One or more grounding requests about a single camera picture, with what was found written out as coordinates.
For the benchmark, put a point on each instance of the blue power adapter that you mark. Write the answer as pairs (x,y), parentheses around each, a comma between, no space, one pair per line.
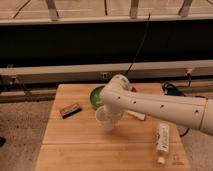
(174,92)

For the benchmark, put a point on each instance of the white toothpaste tube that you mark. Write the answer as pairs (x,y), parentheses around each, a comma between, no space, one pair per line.
(162,143)

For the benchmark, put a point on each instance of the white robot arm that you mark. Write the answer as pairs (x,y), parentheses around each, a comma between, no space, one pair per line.
(194,113)

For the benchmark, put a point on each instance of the white ceramic cup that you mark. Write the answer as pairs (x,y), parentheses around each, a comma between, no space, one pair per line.
(104,119)

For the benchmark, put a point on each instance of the white wall outlet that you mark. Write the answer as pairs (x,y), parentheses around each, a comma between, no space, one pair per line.
(105,75)

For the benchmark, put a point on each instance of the brown chocolate bar box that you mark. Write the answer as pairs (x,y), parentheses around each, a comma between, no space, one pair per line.
(70,110)

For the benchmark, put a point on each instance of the green bowl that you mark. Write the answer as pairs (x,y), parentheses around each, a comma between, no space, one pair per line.
(95,97)

